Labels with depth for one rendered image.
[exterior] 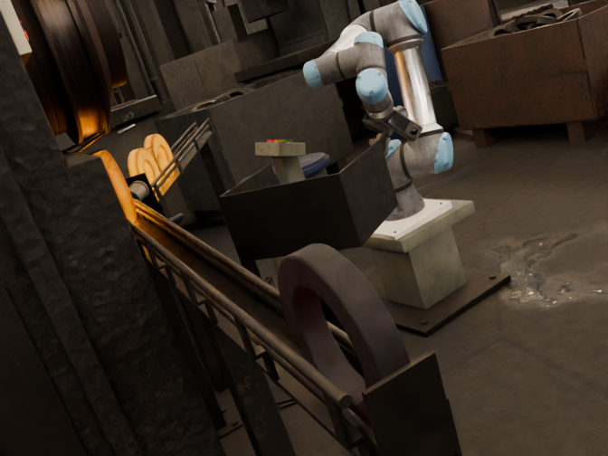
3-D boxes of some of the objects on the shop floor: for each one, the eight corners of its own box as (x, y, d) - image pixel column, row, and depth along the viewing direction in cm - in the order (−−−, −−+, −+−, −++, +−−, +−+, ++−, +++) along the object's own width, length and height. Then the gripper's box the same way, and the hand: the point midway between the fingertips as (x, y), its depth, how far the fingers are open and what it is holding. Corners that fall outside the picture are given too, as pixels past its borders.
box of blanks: (250, 228, 380) (204, 103, 359) (180, 226, 443) (138, 119, 422) (362, 166, 440) (328, 56, 419) (287, 173, 503) (254, 77, 482)
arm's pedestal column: (428, 264, 246) (410, 202, 239) (511, 280, 212) (493, 207, 205) (348, 312, 228) (327, 246, 220) (426, 337, 194) (403, 261, 186)
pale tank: (141, 157, 980) (14, -158, 856) (129, 156, 1062) (12, -133, 938) (195, 137, 1013) (80, -170, 890) (180, 137, 1095) (72, -144, 971)
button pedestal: (323, 294, 251) (272, 146, 234) (296, 282, 272) (248, 145, 255) (356, 277, 256) (308, 130, 239) (327, 267, 278) (282, 131, 261)
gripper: (380, 69, 175) (391, 99, 193) (346, 131, 173) (360, 156, 192) (408, 80, 172) (416, 109, 190) (374, 143, 170) (385, 167, 189)
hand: (397, 137), depth 190 cm, fingers open, 14 cm apart
